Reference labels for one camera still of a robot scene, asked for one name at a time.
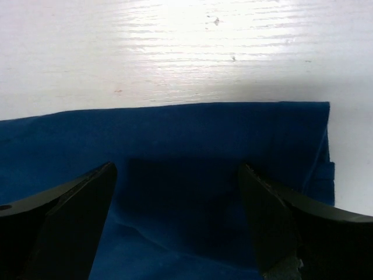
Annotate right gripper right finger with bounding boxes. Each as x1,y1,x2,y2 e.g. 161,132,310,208
238,164,372,280

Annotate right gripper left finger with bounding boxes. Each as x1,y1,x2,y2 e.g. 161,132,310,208
1,162,117,279

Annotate blue t shirt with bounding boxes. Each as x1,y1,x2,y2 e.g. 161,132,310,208
1,102,335,279

